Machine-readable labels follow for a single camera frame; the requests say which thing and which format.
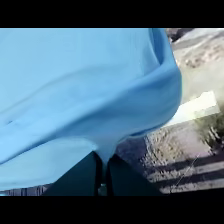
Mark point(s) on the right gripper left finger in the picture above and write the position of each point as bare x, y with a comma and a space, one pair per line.
81, 178

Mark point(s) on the light blue shirt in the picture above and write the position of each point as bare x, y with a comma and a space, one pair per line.
83, 93

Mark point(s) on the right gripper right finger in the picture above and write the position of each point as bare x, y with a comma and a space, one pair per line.
128, 180

